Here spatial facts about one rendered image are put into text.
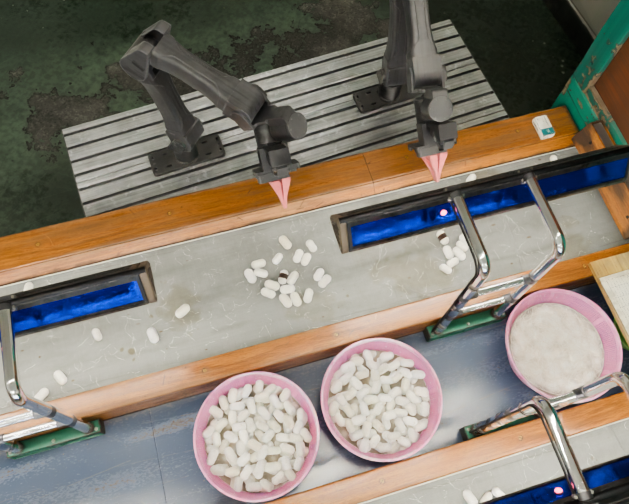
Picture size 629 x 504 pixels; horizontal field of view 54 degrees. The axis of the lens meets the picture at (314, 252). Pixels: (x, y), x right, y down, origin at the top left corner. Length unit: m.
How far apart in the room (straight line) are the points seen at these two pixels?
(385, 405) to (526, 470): 0.33
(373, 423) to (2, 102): 2.08
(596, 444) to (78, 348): 1.17
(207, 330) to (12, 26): 2.01
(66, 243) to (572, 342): 1.21
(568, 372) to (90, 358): 1.09
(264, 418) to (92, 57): 1.94
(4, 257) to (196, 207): 0.46
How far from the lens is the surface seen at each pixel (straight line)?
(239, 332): 1.43
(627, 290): 1.63
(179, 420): 1.48
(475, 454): 1.41
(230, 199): 1.54
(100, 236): 1.55
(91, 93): 2.79
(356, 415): 1.41
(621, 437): 1.57
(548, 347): 1.55
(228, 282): 1.48
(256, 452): 1.39
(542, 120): 1.76
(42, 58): 2.97
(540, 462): 1.48
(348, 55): 1.94
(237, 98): 1.33
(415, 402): 1.42
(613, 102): 1.72
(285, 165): 1.30
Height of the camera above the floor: 2.12
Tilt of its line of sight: 67 degrees down
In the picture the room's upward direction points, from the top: 5 degrees clockwise
